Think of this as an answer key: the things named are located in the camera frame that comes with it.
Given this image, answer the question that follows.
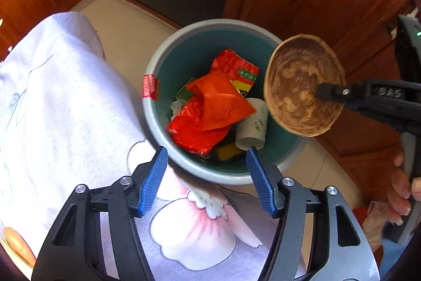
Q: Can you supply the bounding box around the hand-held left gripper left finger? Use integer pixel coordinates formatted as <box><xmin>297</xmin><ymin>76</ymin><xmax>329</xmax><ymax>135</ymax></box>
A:
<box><xmin>31</xmin><ymin>145</ymin><xmax>169</xmax><ymax>281</ymax></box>

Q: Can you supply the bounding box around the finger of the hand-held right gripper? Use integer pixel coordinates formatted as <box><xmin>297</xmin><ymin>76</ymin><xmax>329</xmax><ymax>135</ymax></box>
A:
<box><xmin>343</xmin><ymin>102</ymin><xmax>412</xmax><ymax>133</ymax></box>
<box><xmin>317</xmin><ymin>80</ymin><xmax>411</xmax><ymax>104</ymax></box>

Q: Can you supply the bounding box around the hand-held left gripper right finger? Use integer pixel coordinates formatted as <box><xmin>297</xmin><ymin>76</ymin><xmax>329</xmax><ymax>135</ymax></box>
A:
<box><xmin>246</xmin><ymin>147</ymin><xmax>379</xmax><ymax>281</ymax></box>

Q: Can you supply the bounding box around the brown wooden bowl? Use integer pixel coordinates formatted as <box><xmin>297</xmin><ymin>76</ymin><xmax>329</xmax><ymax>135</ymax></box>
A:
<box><xmin>263</xmin><ymin>33</ymin><xmax>347</xmax><ymax>137</ymax></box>

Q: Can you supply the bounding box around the yellow sponge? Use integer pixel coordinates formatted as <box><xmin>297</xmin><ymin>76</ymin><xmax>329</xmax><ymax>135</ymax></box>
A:
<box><xmin>210</xmin><ymin>143</ymin><xmax>247</xmax><ymax>163</ymax></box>

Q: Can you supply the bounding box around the white paper cup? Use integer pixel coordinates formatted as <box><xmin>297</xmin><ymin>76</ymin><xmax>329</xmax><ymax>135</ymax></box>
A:
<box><xmin>235</xmin><ymin>97</ymin><xmax>269</xmax><ymax>151</ymax></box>

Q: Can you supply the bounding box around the red foil wrapper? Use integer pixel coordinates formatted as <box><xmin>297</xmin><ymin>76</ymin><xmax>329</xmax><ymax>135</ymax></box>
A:
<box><xmin>168</xmin><ymin>49</ymin><xmax>260</xmax><ymax>156</ymax></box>

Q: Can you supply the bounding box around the grey teal waste bin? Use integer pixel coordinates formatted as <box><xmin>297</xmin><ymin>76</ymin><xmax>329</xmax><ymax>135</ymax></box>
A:
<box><xmin>142</xmin><ymin>19</ymin><xmax>308</xmax><ymax>185</ymax></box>

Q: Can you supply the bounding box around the person's right hand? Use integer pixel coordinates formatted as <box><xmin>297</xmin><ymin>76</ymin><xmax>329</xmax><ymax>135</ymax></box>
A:
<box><xmin>386</xmin><ymin>152</ymin><xmax>421</xmax><ymax>225</ymax></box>

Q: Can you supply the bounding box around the crumpled clear plastic bag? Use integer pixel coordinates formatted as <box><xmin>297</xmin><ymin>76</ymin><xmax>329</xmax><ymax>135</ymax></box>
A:
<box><xmin>362</xmin><ymin>201</ymin><xmax>393</xmax><ymax>252</ymax></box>

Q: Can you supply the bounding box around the purple floral tablecloth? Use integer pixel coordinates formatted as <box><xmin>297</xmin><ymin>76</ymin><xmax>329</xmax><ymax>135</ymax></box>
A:
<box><xmin>0</xmin><ymin>12</ymin><xmax>306</xmax><ymax>281</ymax></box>

